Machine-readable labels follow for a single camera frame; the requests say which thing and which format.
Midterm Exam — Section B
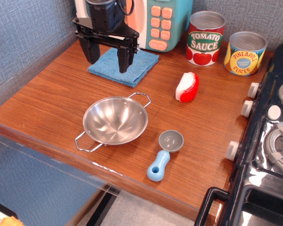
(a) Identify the blue grey toy scoop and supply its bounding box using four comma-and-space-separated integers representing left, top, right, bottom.
147, 130, 184, 182

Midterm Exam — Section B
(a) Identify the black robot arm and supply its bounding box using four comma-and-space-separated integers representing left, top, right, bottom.
73, 0, 140, 73

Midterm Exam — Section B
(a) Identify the blue towel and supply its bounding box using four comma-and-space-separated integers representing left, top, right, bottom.
88, 48, 159, 88

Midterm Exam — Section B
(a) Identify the tomato sauce can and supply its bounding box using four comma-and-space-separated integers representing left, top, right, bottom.
186, 11, 226, 66

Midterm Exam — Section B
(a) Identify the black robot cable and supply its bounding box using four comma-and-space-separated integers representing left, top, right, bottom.
115, 0, 135, 16

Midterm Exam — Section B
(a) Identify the clear acrylic barrier panel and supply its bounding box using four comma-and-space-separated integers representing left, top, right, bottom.
0, 135, 194, 226

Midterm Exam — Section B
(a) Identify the pineapple slices can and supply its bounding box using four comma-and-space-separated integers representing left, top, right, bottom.
224, 31, 267, 76

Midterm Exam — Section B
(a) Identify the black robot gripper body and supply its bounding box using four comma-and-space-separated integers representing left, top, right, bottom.
73, 4, 140, 54

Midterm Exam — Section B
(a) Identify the black toy stove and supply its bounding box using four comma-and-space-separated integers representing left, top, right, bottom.
195, 43, 283, 226

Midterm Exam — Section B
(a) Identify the teal toy microwave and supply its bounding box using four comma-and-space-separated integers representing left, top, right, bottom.
75, 0, 192, 52

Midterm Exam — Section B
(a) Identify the red white toy food slice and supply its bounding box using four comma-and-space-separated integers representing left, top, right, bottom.
175, 72, 200, 103

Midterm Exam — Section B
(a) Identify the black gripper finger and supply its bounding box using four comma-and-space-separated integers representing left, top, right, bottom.
79, 38, 100, 64
117, 47, 134, 73

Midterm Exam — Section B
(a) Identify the steel bowl with wire handles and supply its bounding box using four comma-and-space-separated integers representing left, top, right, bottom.
75, 92, 151, 153

